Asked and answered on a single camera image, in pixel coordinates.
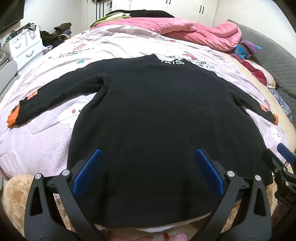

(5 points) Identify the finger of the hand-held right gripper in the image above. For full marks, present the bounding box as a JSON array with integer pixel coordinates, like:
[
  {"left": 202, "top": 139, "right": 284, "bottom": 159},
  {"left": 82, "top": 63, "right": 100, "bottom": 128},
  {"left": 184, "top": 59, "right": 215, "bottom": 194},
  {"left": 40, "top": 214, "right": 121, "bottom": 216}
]
[
  {"left": 262, "top": 149, "right": 287, "bottom": 172},
  {"left": 277, "top": 143, "right": 296, "bottom": 168}
]

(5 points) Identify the tan plush teddy bear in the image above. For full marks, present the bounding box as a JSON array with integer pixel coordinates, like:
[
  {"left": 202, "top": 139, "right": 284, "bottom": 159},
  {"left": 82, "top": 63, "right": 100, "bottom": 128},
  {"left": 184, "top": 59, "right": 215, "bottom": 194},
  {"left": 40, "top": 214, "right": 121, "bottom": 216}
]
[{"left": 2, "top": 174, "right": 77, "bottom": 234}]

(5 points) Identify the white wardrobe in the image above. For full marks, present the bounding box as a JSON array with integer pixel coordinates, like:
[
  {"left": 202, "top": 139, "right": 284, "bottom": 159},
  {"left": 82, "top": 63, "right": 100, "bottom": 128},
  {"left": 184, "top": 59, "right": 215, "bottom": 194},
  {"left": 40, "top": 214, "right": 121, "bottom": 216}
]
[{"left": 111, "top": 0, "right": 219, "bottom": 26}]

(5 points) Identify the colourful striped pillow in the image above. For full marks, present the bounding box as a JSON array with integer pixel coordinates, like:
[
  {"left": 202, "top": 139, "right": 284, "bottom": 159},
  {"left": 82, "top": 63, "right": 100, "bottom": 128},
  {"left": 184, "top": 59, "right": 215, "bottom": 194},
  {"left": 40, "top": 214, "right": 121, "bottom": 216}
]
[{"left": 233, "top": 39, "right": 262, "bottom": 59}]

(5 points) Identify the white drawer chest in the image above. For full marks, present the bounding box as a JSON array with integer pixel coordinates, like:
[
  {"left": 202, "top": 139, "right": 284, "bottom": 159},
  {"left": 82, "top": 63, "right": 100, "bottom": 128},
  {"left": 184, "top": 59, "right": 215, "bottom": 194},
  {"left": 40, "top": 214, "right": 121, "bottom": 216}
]
[{"left": 5, "top": 25, "right": 44, "bottom": 67}]

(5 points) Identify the dark television screen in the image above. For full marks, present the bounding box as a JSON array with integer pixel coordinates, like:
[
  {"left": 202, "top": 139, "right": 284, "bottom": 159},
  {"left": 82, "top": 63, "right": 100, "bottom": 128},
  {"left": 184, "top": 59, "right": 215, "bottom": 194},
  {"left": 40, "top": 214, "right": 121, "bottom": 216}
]
[{"left": 0, "top": 0, "right": 25, "bottom": 34}]

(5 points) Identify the pink printed quilt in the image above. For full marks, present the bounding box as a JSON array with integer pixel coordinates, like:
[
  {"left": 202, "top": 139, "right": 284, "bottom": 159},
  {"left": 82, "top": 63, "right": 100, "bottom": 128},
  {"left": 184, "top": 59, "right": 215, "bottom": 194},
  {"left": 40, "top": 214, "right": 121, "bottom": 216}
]
[{"left": 0, "top": 24, "right": 292, "bottom": 233}]

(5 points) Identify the red cloth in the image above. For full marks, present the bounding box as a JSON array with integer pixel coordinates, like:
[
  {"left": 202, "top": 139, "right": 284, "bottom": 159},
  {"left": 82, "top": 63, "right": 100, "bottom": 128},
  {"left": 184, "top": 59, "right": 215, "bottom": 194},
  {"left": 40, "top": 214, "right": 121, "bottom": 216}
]
[{"left": 230, "top": 53, "right": 270, "bottom": 85}]

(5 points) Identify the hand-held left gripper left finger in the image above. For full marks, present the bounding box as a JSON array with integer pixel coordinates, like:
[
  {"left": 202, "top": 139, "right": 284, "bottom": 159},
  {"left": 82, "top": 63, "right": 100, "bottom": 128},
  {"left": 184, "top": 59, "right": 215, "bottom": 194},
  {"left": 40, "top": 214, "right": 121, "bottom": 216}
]
[{"left": 24, "top": 148, "right": 103, "bottom": 241}]

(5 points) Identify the pink comforter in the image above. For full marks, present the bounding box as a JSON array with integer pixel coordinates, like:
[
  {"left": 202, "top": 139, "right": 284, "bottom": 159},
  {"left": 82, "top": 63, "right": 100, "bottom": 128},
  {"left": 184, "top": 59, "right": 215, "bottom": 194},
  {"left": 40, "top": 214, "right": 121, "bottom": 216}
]
[{"left": 109, "top": 17, "right": 242, "bottom": 52}]

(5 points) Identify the pile of dark clothes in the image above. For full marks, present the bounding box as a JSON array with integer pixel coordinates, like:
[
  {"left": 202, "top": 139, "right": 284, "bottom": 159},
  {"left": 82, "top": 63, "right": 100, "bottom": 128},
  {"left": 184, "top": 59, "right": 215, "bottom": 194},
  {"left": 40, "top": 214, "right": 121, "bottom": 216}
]
[{"left": 40, "top": 23, "right": 72, "bottom": 48}]

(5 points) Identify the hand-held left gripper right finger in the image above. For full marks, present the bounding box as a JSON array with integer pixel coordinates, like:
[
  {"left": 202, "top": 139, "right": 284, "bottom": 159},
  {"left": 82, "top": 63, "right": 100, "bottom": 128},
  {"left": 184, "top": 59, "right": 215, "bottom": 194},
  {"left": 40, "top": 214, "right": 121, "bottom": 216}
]
[{"left": 195, "top": 148, "right": 272, "bottom": 241}]

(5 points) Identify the grey quilted headboard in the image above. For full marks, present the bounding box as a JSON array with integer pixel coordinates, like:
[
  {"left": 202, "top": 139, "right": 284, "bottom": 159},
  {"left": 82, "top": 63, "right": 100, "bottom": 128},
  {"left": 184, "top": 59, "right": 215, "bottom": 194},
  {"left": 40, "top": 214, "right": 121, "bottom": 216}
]
[{"left": 228, "top": 20, "right": 296, "bottom": 100}]

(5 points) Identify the green cloth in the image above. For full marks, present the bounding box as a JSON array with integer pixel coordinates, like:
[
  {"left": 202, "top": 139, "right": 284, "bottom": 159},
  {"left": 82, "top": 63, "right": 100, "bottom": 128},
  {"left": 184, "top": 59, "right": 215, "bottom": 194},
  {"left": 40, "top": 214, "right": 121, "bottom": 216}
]
[{"left": 91, "top": 11, "right": 131, "bottom": 27}]

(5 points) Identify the blue floral cloth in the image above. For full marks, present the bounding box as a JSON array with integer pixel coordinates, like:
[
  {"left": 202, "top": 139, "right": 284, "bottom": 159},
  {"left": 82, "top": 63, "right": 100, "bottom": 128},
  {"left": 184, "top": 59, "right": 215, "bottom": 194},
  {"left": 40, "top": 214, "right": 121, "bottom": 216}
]
[{"left": 269, "top": 88, "right": 293, "bottom": 121}]

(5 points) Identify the peach bed sheet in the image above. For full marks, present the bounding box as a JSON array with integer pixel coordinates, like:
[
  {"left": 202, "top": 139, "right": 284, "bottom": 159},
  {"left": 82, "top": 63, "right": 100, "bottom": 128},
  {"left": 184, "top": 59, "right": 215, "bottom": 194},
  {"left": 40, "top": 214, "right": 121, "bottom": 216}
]
[{"left": 217, "top": 56, "right": 295, "bottom": 149}]

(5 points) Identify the black cloth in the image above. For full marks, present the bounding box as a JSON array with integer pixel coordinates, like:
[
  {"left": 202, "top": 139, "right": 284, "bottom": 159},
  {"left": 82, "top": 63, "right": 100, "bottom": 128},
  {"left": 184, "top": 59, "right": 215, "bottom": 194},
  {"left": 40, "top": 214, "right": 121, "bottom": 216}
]
[{"left": 106, "top": 9, "right": 175, "bottom": 19}]

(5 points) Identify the black sweater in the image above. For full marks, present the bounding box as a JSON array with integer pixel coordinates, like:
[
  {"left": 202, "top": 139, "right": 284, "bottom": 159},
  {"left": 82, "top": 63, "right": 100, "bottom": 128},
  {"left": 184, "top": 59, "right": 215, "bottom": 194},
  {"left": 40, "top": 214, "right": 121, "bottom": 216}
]
[{"left": 7, "top": 54, "right": 279, "bottom": 229}]

